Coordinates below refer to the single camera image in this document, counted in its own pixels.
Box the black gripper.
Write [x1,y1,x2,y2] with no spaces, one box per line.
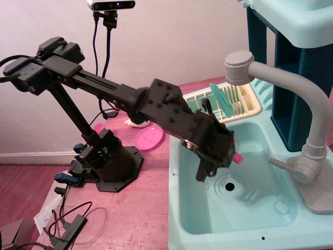
[127,79,235,182]

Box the pink toy cup with handle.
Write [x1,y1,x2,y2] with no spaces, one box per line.
[233,135,244,165]

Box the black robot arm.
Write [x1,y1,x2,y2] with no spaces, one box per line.
[1,37,235,183]

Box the teal toy sink unit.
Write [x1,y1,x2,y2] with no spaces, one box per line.
[168,80,332,249]

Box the small pink toy cup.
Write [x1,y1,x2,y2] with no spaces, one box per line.
[93,122,106,134]

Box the pink toy plate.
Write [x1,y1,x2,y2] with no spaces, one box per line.
[134,126,164,151]

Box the teal plate in rack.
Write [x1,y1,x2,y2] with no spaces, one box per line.
[209,83,234,118]

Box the cream dish rack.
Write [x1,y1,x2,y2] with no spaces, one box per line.
[183,83,262,123]

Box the cream toy soap bottle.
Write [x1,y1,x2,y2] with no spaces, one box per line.
[124,119,150,128]

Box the dark blue toy shelf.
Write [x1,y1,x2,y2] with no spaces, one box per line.
[242,1,332,152]

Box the grey toy faucet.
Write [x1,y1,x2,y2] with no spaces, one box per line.
[224,51,332,214]

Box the black usb hub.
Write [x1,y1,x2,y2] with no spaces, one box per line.
[53,215,87,250]

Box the white paper card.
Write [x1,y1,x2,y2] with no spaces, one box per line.
[33,195,61,234]

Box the brown cardboard box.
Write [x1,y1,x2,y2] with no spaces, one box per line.
[1,219,35,249]

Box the black camera stand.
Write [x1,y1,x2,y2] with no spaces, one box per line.
[99,10,118,119]

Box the black camera cable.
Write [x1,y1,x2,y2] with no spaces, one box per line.
[88,11,118,126]

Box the depth camera on stand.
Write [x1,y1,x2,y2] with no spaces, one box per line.
[86,0,136,11]

